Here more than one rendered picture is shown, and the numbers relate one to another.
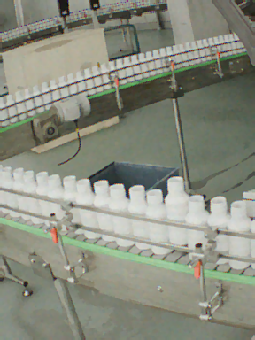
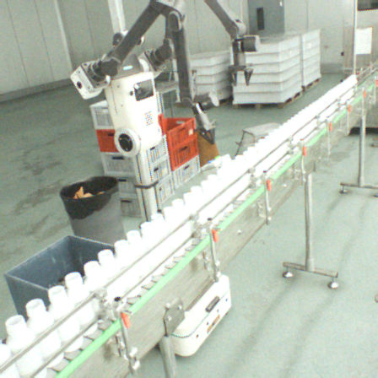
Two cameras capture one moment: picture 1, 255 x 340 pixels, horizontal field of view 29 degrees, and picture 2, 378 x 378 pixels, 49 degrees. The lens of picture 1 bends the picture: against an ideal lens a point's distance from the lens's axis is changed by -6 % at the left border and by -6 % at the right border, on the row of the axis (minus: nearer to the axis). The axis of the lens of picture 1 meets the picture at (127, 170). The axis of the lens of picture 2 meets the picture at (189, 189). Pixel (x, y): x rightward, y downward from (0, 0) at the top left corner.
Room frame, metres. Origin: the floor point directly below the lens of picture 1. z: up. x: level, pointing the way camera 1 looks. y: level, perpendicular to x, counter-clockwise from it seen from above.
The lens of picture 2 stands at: (1.40, 1.42, 1.71)
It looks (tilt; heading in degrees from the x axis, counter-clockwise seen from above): 22 degrees down; 265
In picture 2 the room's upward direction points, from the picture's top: 8 degrees counter-clockwise
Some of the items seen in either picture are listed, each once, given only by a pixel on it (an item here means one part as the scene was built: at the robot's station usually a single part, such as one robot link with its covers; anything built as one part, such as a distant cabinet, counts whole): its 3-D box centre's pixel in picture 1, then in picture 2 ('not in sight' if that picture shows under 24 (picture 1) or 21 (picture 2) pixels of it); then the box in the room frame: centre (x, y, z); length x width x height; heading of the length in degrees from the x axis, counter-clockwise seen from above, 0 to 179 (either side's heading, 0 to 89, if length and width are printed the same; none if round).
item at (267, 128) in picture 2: not in sight; (261, 142); (-0.01, -3.42, 0.21); 0.61 x 0.47 x 0.41; 102
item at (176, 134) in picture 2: not in sight; (168, 133); (1.12, -3.20, 0.55); 0.61 x 0.41 x 0.22; 52
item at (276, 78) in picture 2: not in sight; (267, 72); (-1.19, -6.69, 0.59); 1.24 x 1.03 x 1.17; 51
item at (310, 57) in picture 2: not in sight; (290, 60); (-2.15, -7.95, 0.59); 1.25 x 1.03 x 1.17; 50
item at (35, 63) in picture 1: (58, 86); not in sight; (5.74, 0.59, 0.59); 1.10 x 0.62 x 1.18; 121
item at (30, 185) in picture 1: (34, 197); (151, 248); (1.44, 0.30, 1.08); 0.06 x 0.06 x 0.17
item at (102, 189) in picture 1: (106, 211); (198, 208); (1.25, 0.07, 1.08); 0.06 x 0.06 x 0.17
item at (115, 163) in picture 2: not in sight; (136, 153); (1.51, -2.59, 0.55); 0.61 x 0.41 x 0.22; 56
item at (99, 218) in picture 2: not in sight; (97, 224); (1.87, -1.62, 0.32); 0.45 x 0.45 x 0.64
